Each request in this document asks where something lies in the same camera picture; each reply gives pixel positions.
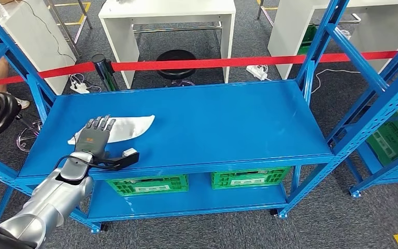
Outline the white curved car part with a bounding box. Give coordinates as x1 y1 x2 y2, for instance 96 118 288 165
67 115 155 145

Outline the blue metal shelf rack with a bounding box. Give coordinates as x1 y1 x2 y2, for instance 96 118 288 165
0 0 398 234
348 100 398 199

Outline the white floor cable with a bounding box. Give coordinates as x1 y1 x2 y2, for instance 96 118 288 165
310 68 362 94

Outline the white power strip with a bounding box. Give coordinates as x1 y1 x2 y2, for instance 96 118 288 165
246 64 270 82
69 74 92 94

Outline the green plastic crate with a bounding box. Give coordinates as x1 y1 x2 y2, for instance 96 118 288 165
106 174 189 197
211 167 292 190
366 103 398 169
297 24 318 56

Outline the black barrier post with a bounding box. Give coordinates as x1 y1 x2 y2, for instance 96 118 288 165
92 53 120 92

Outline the red barrier belt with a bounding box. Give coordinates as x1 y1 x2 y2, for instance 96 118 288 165
111 49 398 72
0 62 96 88

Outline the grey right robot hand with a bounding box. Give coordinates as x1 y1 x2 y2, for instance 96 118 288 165
75 115 117 162

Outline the white table panel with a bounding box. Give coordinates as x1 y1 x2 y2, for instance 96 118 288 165
0 0 77 96

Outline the black smooth round stool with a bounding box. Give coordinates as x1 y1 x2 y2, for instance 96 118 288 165
155 49 197 88

